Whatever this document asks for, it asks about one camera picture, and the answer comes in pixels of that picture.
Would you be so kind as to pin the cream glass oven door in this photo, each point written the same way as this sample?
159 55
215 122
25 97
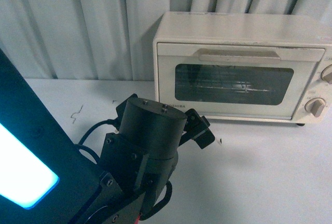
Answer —
306 83

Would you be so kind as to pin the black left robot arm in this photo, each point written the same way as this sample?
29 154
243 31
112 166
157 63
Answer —
45 178

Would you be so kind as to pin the cream toaster oven body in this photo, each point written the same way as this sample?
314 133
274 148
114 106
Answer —
241 29

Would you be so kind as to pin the lower beige oven knob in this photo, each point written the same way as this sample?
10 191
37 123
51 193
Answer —
315 106

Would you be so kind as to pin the beige oven knob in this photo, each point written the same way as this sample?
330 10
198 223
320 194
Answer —
326 74
315 106

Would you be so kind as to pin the upper beige oven knob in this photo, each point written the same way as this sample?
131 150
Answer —
326 74

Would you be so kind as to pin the grey pleated curtain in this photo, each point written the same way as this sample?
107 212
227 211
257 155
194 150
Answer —
109 39

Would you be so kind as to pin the wire oven rack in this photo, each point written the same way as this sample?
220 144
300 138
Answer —
194 82

